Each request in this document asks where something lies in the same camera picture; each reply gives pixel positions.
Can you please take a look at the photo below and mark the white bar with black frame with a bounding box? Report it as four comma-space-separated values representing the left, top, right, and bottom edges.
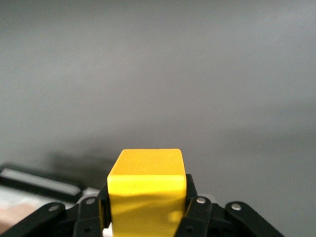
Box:
0, 162, 83, 199

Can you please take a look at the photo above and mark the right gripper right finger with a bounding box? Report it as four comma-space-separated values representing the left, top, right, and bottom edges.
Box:
174, 174, 282, 237

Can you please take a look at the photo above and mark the yellow cube block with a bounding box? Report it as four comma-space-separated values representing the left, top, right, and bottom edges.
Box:
107, 148, 187, 237

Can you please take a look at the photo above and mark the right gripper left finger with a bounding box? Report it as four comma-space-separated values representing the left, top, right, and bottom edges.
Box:
0, 184, 113, 237

